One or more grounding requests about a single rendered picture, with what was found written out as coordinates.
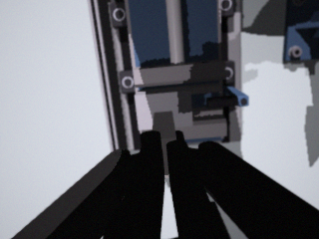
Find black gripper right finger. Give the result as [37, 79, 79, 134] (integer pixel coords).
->
[163, 111, 319, 239]

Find grey block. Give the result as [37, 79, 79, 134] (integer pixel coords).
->
[135, 87, 193, 130]

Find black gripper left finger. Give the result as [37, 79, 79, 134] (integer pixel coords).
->
[11, 112, 167, 239]

